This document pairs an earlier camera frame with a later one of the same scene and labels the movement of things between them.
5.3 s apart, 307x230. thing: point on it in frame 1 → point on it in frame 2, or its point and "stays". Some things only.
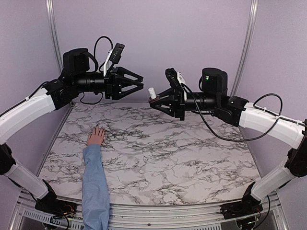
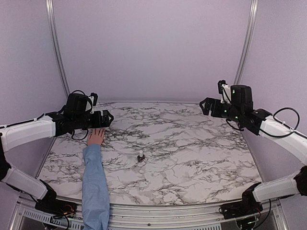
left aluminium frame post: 51,18 stays
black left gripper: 113,83 → 106,122
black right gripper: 177,109 → 209,102
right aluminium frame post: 248,41 stays
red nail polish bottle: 151,100 → 141,157
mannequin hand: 97,137 stays
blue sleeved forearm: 95,200 stays
